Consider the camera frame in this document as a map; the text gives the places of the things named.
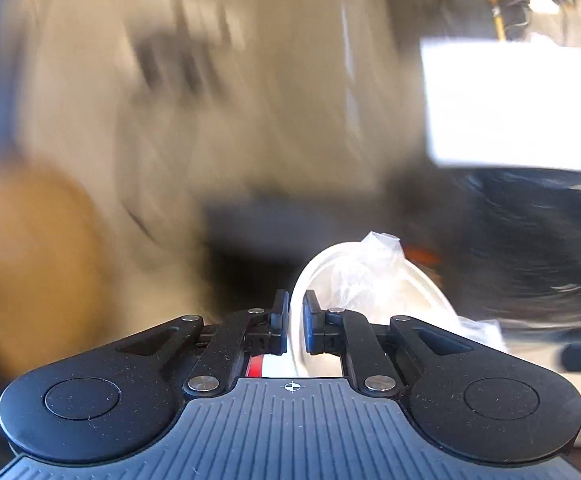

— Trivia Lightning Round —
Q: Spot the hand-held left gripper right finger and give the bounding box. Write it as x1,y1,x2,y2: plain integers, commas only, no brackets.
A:
303,290,476,400

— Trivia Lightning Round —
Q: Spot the white plastic bag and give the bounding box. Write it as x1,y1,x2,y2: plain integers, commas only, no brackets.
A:
453,316,510,356

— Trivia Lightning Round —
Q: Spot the clear plastic wrap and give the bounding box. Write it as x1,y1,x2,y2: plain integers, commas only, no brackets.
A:
327,231,423,311

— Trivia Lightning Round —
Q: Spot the brass pipe fitting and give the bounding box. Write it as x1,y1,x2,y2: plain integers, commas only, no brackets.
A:
481,0,510,41

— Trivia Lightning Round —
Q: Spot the brown cardboard piece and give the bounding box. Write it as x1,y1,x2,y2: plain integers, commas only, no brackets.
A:
0,165,121,376

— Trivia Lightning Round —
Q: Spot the black trash bag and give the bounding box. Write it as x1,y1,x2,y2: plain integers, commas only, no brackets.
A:
450,167,581,328

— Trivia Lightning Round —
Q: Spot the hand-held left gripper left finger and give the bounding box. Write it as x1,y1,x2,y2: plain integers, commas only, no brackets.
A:
115,290,290,401

